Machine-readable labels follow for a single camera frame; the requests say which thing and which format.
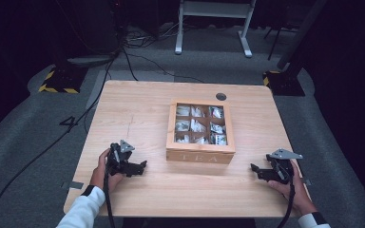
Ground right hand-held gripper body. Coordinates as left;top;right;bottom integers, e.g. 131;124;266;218
264;148;304;185

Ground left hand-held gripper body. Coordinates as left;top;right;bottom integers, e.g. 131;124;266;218
106;139;136;177

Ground wooden tea box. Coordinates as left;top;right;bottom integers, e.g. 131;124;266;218
165;99;237;165

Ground group of tea bag sachets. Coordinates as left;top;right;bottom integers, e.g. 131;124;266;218
174;104;228;146

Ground person's left hand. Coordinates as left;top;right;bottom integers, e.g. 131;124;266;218
89;148;125;194

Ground person's right hand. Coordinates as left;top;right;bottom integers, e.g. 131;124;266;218
267;161;318;218

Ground black yellow striped stand base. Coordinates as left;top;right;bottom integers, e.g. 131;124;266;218
262;69;306;97
38;65;88;95

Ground black tripod legs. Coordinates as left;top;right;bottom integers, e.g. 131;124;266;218
263;26;299;62

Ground grey slanted metal pole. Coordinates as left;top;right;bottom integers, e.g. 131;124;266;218
277;0;329;71

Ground right hand-held gripper black cable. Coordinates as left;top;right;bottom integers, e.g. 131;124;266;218
277;177;297;228

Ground hand-held gripper black cable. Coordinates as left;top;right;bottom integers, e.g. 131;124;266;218
277;177;297;228
103;170;117;228

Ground left hand-held gripper black cable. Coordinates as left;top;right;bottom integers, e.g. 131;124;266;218
103;170;117;228

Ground long black floor cable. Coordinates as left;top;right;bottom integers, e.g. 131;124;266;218
0;56;119;228

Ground thin black floor cable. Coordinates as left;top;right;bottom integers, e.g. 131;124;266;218
122;47;205;85

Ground bundle of floor cables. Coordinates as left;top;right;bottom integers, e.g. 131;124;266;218
123;22;183;49

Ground white desk frame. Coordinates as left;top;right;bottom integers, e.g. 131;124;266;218
174;0;257;59

